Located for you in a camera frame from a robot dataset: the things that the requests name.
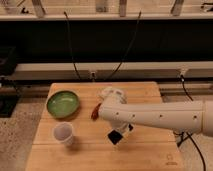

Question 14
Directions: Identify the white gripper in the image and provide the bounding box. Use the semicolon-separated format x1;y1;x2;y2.
110;122;133;136

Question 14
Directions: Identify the black rectangular eraser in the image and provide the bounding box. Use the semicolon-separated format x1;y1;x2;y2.
108;130;123;145

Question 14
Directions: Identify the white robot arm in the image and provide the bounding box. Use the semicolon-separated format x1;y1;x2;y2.
98;87;213;137

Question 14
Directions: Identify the translucent white cup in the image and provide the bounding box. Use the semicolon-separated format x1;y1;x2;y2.
53;122;74;146

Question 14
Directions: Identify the green ceramic bowl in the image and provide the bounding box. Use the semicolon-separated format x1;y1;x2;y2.
46;91;80;119

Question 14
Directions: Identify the red brown sausage toy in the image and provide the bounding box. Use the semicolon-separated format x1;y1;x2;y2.
91;103;101;121

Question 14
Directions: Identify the black box at left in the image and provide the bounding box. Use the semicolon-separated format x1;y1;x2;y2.
0;46;19;118

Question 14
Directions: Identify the black floor cable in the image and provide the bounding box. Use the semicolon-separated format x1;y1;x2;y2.
173;74;207;171

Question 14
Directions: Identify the white wall outlet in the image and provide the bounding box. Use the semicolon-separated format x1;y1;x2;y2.
89;71;96;80

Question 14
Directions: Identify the right black hanging cable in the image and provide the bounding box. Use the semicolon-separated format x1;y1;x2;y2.
104;10;142;82

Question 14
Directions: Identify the black hanging cable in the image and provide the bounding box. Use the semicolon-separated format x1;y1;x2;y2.
62;11;82;81
104;10;142;82

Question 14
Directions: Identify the left black hanging cable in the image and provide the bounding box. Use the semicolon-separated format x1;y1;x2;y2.
62;11;82;81

